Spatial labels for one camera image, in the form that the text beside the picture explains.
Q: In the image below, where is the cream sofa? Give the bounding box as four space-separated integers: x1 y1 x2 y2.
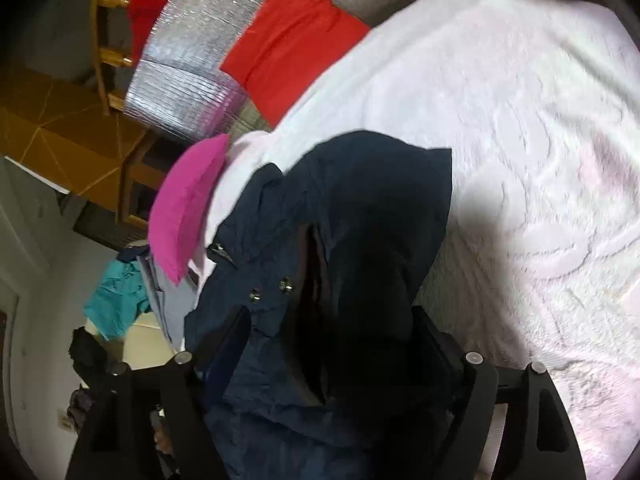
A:
80 312 188 391

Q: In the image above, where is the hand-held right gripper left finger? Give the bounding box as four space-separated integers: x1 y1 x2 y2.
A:
65 305 251 480

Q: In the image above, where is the silver foil insulation panel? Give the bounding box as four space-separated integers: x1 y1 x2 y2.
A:
122 0 401 143

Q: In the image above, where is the navy zip jacket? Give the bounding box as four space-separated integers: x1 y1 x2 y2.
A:
184 130 466 480

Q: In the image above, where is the teal garment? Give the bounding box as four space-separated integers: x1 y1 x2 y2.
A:
83 260 151 341

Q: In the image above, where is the red cloth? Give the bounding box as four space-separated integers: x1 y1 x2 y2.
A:
127 0 196 63

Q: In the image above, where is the red pillow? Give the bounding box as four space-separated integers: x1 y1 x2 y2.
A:
220 0 373 128

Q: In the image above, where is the grey garment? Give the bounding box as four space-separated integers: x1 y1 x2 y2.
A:
135 245 201 351

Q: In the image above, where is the magenta pillow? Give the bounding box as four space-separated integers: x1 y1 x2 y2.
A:
148 133 232 286

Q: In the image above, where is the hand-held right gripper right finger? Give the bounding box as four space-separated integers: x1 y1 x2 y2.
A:
411 305 587 480

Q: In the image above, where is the black garment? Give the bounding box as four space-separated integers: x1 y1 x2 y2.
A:
67 327 113 386

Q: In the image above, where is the white textured bed blanket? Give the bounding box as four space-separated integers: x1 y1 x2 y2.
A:
187 0 640 480

